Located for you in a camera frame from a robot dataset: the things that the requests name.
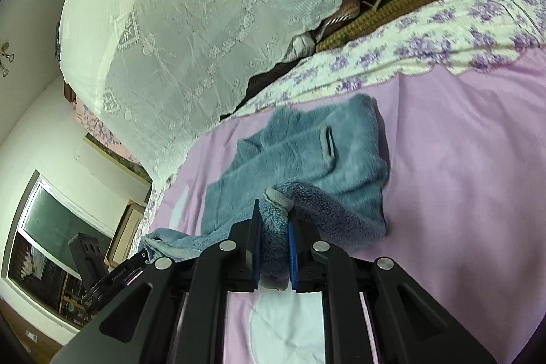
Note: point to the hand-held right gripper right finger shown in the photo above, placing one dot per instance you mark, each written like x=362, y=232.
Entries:
x=293, y=261

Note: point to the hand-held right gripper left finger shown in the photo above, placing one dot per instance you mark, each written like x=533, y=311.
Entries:
x=256, y=253

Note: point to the blue fleece jacket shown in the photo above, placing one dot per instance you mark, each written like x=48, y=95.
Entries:
x=341, y=159

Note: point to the wooden framed picture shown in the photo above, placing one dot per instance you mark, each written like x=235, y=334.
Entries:
x=123, y=232

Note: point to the window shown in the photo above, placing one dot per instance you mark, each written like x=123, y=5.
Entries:
x=55, y=219

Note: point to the dark patterned panel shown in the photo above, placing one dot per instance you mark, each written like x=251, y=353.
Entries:
x=128, y=165

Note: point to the pink floral cloth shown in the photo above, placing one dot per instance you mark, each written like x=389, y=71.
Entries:
x=98, y=125

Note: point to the white cloth bundle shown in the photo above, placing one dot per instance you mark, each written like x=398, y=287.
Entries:
x=300, y=46

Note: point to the white lace curtain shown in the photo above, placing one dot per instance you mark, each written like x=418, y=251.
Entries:
x=192, y=27

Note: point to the ceiling lamp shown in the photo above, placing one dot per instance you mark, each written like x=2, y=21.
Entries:
x=6, y=57

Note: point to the pink striped cloth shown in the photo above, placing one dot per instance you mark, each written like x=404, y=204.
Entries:
x=341, y=16

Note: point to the purple floral bed sheet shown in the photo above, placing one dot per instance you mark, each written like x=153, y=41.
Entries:
x=426, y=27

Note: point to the white wall switch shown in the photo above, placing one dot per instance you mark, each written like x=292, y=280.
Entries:
x=30, y=336

